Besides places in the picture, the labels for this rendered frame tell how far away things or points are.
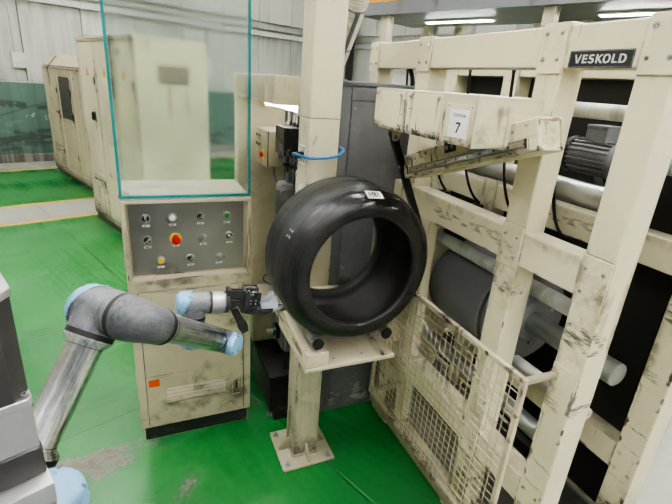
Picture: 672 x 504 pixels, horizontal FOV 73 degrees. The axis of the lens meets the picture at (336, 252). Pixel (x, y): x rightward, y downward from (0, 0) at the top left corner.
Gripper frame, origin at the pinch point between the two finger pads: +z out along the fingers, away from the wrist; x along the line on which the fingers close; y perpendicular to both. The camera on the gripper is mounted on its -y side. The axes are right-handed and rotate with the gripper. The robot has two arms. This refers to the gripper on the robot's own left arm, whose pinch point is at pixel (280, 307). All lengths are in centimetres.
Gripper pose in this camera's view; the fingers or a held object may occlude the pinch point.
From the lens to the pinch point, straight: 163.6
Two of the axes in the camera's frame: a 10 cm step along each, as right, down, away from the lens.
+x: -3.8, -3.5, 8.6
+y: 1.8, -9.4, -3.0
